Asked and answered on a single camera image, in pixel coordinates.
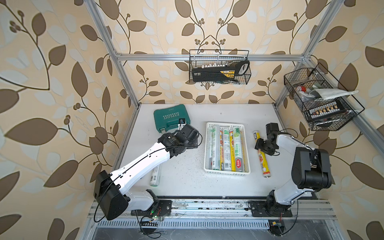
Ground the clear wrap roll thin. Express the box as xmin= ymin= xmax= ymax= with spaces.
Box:
xmin=212 ymin=125 xmax=221 ymax=171

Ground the white plastic basket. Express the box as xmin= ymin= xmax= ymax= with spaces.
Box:
xmin=204 ymin=122 xmax=251 ymax=176

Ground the yellow plastic wrap roll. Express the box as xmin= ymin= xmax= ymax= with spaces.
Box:
xmin=220 ymin=128 xmax=224 ymax=171

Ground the green white wrap roll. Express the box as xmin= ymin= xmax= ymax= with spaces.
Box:
xmin=223 ymin=129 xmax=232 ymax=171

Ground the clear plastic wrap roll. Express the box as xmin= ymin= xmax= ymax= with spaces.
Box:
xmin=150 ymin=165 xmax=161 ymax=187

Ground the green label wrap roll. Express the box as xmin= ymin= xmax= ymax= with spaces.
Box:
xmin=208 ymin=127 xmax=213 ymax=169

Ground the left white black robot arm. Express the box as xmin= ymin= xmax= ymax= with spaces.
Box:
xmin=94 ymin=124 xmax=202 ymax=221

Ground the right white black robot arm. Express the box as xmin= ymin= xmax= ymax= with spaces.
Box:
xmin=255 ymin=123 xmax=333 ymax=215

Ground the green plastic tool case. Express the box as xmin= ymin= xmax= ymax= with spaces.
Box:
xmin=154 ymin=104 xmax=191 ymax=134

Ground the black bit set holder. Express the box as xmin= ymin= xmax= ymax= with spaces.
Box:
xmin=304 ymin=100 xmax=348 ymax=121

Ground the white paper sheet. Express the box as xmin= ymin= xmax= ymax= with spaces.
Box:
xmin=309 ymin=89 xmax=359 ymax=100

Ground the black yellow hand saw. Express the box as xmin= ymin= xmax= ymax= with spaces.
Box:
xmin=190 ymin=60 xmax=252 ymax=85

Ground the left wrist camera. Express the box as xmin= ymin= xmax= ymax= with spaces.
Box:
xmin=178 ymin=118 xmax=186 ymax=130

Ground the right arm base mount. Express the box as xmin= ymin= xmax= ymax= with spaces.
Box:
xmin=248 ymin=201 xmax=293 ymax=218

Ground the right black wire basket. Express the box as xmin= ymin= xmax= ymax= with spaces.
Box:
xmin=284 ymin=63 xmax=365 ymax=132

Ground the black wire basket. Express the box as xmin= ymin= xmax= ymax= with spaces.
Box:
xmin=189 ymin=49 xmax=252 ymax=85
xmin=284 ymin=63 xmax=365 ymax=132

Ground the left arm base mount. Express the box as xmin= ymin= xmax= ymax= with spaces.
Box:
xmin=136 ymin=200 xmax=172 ymax=217

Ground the back black wire basket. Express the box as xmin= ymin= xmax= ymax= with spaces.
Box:
xmin=189 ymin=49 xmax=252 ymax=85

